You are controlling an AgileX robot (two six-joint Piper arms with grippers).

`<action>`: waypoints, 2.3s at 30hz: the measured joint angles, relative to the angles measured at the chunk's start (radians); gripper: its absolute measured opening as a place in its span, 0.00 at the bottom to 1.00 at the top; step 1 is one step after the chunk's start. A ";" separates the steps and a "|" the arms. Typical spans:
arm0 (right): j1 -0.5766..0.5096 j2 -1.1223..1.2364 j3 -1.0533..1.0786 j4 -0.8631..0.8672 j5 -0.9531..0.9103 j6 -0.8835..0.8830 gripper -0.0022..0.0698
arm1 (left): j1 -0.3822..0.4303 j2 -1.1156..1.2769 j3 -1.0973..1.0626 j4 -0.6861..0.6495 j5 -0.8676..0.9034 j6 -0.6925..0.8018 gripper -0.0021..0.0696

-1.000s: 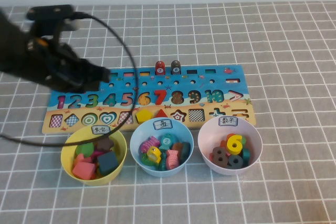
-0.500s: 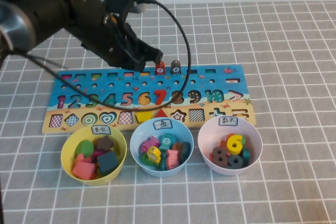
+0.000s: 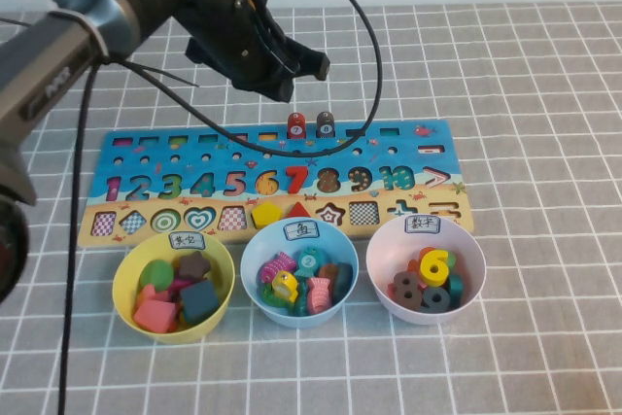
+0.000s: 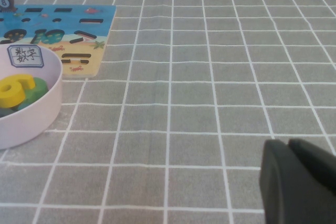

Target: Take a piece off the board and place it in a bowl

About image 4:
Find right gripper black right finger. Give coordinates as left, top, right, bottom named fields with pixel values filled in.
left=287, top=137, right=336, bottom=198

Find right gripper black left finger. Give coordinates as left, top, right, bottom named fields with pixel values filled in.
left=258, top=138, right=336, bottom=224

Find blue number shape puzzle board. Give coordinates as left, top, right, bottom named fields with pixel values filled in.
left=0, top=5, right=117, bottom=79

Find pale pink plastic bowl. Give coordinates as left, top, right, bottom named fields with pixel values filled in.
left=0, top=44, right=64, bottom=151

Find green number piece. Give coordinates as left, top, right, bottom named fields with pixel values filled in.
left=24, top=77, right=49, bottom=103

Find teal number piece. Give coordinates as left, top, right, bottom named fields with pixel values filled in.
left=9, top=99, right=35, bottom=112

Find yellow number six piece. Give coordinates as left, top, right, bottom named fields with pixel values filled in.
left=0, top=74, right=36, bottom=109

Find grey white-checked tablecloth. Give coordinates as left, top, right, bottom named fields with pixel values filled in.
left=0, top=0, right=336, bottom=224

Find white handwritten paper label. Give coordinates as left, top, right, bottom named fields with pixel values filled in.
left=7, top=45, right=44, bottom=69

